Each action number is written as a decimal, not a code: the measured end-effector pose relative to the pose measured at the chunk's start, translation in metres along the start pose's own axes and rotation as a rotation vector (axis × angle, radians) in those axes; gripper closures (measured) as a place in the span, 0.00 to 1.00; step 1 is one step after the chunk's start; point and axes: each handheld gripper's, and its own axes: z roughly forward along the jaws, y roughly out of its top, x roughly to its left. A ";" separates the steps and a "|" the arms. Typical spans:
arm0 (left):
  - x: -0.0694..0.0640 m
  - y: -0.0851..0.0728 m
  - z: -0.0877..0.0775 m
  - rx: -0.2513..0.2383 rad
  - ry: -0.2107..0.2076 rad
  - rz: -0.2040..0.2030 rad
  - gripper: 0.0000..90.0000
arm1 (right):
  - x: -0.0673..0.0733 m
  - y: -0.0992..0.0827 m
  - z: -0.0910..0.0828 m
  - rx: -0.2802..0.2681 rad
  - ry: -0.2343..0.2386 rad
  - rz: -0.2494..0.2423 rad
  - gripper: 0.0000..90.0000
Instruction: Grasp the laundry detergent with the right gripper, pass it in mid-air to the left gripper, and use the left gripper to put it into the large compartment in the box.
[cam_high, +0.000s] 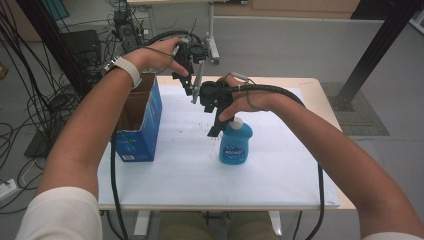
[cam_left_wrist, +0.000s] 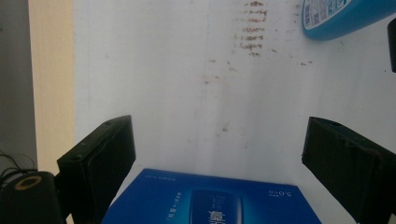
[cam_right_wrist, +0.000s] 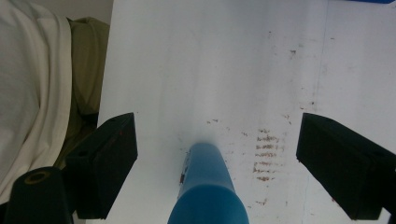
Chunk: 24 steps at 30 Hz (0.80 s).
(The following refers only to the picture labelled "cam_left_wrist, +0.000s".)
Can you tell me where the light wooden table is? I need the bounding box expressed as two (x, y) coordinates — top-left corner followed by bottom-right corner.
(27, 0), (76, 175)

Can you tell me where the white table mat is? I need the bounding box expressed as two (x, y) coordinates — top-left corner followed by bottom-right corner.
(72, 0), (396, 224)

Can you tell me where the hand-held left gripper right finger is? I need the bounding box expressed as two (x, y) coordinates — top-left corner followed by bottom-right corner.
(301, 116), (396, 224)

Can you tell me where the bundle of black floor cables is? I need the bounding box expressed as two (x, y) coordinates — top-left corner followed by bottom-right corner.
(0, 148), (39, 188)

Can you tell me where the blue bottle with white cap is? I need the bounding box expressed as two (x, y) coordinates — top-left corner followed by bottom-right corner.
(301, 0), (396, 41)

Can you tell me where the blue cardboard box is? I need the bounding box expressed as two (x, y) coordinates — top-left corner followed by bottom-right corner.
(101, 167), (323, 224)

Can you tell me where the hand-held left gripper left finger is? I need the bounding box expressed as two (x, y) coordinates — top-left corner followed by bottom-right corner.
(56, 114), (137, 224)

